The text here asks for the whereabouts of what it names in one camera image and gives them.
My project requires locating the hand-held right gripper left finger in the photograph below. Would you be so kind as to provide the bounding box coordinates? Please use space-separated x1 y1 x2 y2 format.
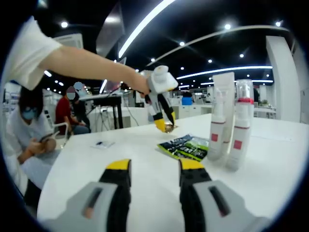
45 159 132 232

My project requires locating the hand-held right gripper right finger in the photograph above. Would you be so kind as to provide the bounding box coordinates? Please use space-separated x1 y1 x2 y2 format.
178 158 271 232

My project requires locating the gold sachet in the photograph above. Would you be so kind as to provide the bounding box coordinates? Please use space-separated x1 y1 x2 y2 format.
164 122 179 134

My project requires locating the small red-label skincare bottle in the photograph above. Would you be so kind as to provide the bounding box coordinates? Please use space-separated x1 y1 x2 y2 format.
225 93 251 172
207 87 228 162

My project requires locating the white skincare tube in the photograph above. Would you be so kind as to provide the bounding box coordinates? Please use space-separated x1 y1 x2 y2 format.
211 72 236 155

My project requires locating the person's left hand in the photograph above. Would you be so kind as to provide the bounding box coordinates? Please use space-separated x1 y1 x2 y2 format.
134 71 152 99

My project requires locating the white office desk row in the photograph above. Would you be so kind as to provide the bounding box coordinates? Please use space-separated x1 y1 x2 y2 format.
172 103 213 119

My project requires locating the green black sachet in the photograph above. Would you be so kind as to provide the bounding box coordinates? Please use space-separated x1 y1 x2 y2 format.
156 133 210 161

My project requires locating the white armchair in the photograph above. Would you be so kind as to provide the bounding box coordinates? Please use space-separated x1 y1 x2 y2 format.
51 121 71 146

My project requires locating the ceiling air conditioner unit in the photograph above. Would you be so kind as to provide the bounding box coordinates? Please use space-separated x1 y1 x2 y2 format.
53 33 84 49

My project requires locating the person's white shirt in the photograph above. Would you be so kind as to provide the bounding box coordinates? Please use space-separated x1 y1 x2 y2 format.
1 15 64 90

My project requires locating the black frame standing desk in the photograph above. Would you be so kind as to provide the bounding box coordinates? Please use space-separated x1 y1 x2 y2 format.
79 93 124 130

